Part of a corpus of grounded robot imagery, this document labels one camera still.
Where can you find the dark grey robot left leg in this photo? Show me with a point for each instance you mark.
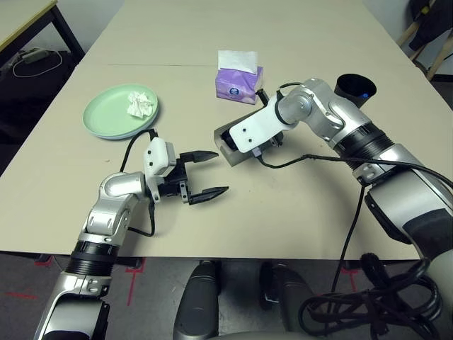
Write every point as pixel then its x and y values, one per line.
pixel 196 301

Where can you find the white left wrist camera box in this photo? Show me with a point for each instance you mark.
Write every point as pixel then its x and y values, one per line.
pixel 155 152

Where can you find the wooden stool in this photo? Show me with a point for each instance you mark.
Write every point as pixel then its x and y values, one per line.
pixel 440 58

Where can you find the purple tissue pack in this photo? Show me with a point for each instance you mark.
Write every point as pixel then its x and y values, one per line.
pixel 233 85

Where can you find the side table with black frame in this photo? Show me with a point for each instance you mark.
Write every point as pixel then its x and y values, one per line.
pixel 17 17

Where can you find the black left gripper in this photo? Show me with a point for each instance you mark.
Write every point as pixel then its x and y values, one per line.
pixel 177 182

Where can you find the dark grey robot leg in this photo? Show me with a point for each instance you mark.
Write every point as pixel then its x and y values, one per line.
pixel 196 301
pixel 286 294

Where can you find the black table foot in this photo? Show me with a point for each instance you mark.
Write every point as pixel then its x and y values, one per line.
pixel 348 265
pixel 129 262

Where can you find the grey glasses case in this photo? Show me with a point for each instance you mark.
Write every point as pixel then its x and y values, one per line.
pixel 233 160

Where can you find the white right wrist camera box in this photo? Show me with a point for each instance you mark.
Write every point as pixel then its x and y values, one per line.
pixel 255 131

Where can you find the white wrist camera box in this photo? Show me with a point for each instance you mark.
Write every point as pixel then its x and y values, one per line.
pixel 255 131
pixel 155 152

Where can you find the black jacket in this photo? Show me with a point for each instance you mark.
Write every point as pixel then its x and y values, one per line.
pixel 431 21

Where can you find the white tissue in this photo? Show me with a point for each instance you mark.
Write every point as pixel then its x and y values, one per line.
pixel 139 104

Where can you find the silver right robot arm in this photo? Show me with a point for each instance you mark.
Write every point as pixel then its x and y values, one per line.
pixel 318 106

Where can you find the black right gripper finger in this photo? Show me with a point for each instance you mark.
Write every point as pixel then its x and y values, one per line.
pixel 263 96
pixel 277 141

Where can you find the light blue plate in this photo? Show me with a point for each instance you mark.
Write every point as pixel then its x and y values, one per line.
pixel 120 138

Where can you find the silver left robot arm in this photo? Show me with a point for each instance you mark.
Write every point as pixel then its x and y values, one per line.
pixel 117 186

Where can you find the dark grey robot right leg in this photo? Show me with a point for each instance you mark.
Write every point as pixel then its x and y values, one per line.
pixel 286 294

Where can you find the black plastic cup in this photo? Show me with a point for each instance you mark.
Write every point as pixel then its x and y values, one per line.
pixel 354 85

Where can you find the light green plate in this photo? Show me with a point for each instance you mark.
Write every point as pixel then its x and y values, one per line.
pixel 106 113

